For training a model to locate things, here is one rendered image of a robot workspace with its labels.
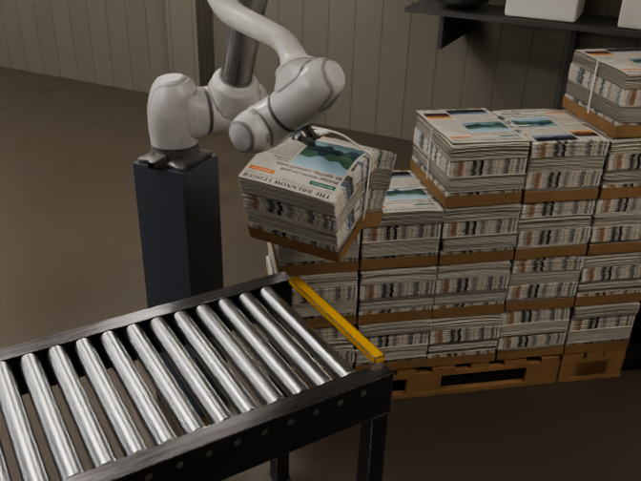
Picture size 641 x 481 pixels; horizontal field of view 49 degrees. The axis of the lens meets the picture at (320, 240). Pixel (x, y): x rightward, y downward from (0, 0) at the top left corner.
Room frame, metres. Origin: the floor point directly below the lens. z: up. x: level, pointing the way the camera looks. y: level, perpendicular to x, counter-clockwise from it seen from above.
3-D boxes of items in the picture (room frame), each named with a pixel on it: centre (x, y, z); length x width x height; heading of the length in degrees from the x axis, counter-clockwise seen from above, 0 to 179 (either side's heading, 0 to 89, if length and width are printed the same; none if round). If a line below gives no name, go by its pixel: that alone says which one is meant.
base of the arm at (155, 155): (2.17, 0.50, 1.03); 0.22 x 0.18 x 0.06; 155
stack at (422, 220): (2.40, -0.39, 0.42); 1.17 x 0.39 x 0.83; 101
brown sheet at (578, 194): (2.49, -0.81, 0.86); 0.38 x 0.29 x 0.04; 11
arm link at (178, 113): (2.19, 0.48, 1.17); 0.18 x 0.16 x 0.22; 116
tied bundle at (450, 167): (2.43, -0.52, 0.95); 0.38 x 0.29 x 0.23; 13
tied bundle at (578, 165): (2.49, -0.81, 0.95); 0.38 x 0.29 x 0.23; 11
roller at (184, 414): (1.33, 0.37, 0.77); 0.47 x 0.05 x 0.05; 32
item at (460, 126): (2.44, -0.52, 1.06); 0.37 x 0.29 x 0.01; 13
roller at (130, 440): (1.26, 0.48, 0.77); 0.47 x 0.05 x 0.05; 32
